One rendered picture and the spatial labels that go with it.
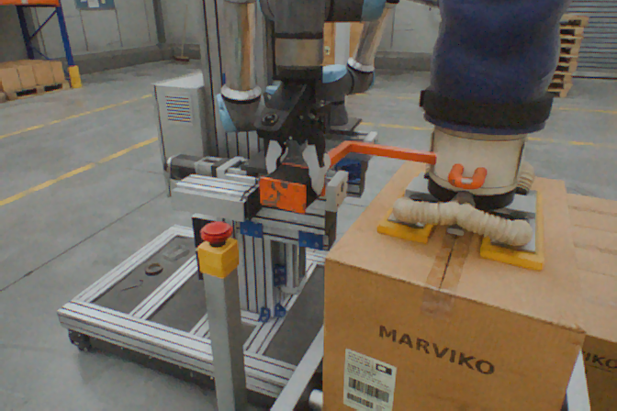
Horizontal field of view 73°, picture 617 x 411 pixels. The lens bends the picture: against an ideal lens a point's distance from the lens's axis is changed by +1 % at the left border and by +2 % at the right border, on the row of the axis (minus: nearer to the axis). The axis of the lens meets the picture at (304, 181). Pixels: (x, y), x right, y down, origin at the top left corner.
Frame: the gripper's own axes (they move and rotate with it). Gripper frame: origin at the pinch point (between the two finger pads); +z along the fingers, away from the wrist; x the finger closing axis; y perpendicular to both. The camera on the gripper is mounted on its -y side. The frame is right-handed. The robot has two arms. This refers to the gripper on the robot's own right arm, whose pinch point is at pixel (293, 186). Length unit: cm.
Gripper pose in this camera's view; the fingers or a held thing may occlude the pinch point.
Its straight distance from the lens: 71.8
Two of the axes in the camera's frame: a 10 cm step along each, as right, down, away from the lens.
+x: -8.9, -1.9, 4.2
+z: -0.1, 9.2, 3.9
